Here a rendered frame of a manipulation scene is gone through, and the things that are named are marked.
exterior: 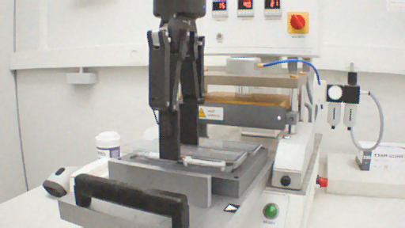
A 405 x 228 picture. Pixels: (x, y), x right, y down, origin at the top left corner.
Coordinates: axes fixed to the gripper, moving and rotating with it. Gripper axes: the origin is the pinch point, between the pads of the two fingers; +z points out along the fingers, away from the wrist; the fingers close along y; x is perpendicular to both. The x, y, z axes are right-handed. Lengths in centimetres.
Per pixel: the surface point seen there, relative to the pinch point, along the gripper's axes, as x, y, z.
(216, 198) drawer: 7.5, 4.8, 7.0
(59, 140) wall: -116, -80, 32
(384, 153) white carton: 39, -67, 17
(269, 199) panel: 11.6, -10.1, 12.7
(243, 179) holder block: 10.2, 2.0, 4.9
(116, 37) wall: -75, -82, -21
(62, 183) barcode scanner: -48, -20, 24
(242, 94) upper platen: 0.9, -28.8, -2.8
